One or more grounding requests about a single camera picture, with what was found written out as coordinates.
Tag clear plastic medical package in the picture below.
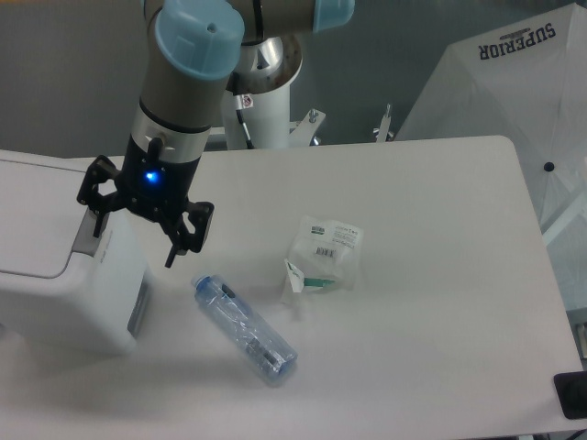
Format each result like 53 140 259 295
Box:
282 215 364 306

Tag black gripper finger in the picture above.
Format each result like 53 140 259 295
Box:
163 201 215 268
77 155 124 237

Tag white pedestal base frame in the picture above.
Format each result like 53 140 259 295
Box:
204 104 398 152

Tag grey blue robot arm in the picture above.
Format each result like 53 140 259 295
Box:
77 1 355 267

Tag clear blue plastic bottle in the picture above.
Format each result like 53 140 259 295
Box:
191 274 298 388

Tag black device at table corner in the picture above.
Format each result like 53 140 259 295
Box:
553 371 586 420

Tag white umbrella with lettering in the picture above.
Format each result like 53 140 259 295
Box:
397 4 586 312

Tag white push-button trash can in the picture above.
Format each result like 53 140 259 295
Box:
1 150 149 355

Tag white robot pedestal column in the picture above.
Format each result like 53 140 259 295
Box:
221 35 303 136

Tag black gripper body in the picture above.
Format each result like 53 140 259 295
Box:
115 137 200 223

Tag black cable on pedestal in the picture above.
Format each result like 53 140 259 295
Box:
231 72 256 150

